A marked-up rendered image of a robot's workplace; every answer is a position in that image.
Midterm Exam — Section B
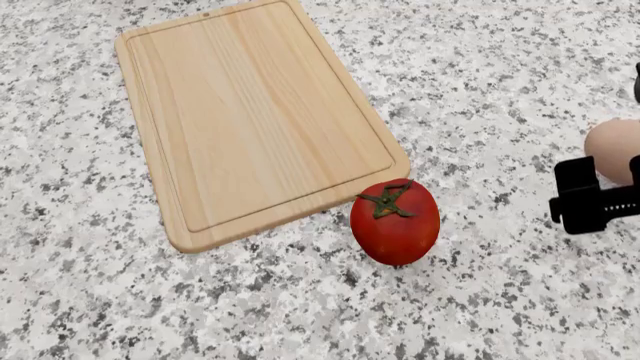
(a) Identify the light wooden cutting board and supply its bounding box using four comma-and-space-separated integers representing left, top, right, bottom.
114, 0, 412, 255

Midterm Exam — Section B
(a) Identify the red tomato with green stem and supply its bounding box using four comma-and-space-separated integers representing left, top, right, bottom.
349, 177, 442, 267

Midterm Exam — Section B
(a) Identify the beige egg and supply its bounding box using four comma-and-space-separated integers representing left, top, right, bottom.
583, 116, 640, 187

